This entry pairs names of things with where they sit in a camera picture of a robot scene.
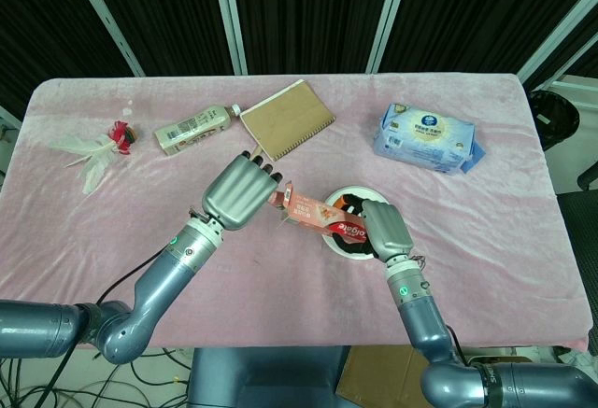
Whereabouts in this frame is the brown cardboard box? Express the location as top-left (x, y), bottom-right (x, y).
top-left (335, 345), bottom-right (434, 408)

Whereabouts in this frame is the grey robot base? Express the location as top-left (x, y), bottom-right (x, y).
top-left (186, 346), bottom-right (349, 408)

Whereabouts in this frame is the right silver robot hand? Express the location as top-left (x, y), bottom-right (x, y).
top-left (334, 194), bottom-right (415, 262)

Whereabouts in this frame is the blue tissue pack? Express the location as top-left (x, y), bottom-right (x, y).
top-left (372, 103), bottom-right (488, 176)

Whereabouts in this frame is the red toothpaste box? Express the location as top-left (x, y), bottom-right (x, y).
top-left (267, 180), bottom-right (370, 246)

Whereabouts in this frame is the black round stool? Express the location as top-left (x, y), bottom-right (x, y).
top-left (529, 90), bottom-right (581, 151)

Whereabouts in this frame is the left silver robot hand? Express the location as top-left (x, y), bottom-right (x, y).
top-left (201, 149), bottom-right (285, 232)

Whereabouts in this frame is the brown spiral notebook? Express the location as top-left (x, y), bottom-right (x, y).
top-left (239, 78), bottom-right (337, 162)

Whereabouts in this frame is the beige drink bottle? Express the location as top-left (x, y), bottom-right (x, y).
top-left (154, 104), bottom-right (242, 156)

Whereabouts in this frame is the pink table cloth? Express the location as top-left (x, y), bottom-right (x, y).
top-left (0, 73), bottom-right (591, 352)

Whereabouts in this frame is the white round plate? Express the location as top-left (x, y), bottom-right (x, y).
top-left (320, 186), bottom-right (391, 260)

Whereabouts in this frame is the white feather shuttlecock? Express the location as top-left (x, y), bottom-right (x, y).
top-left (48, 120), bottom-right (139, 196)

